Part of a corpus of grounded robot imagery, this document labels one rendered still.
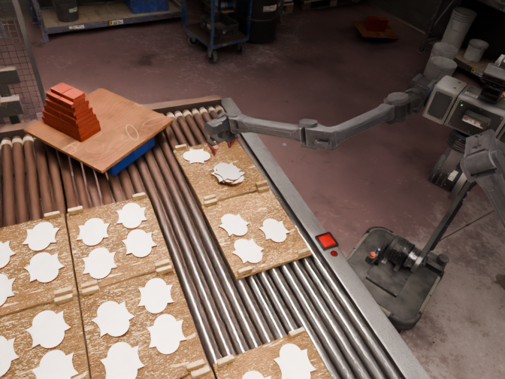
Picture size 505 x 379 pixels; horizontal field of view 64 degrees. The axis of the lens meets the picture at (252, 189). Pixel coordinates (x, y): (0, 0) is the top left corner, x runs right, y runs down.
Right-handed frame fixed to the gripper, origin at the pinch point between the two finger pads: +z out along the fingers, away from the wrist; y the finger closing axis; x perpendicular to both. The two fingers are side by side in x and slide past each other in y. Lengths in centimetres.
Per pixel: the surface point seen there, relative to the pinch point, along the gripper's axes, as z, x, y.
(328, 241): 12, -64, 7
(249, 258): 11, -48, -27
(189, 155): 12.3, 17.4, -5.6
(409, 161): 107, -23, 219
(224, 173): 8.8, -6.1, -3.0
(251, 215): 12.2, -31.7, -9.0
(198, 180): 12.9, 1.2, -13.2
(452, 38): 80, 61, 451
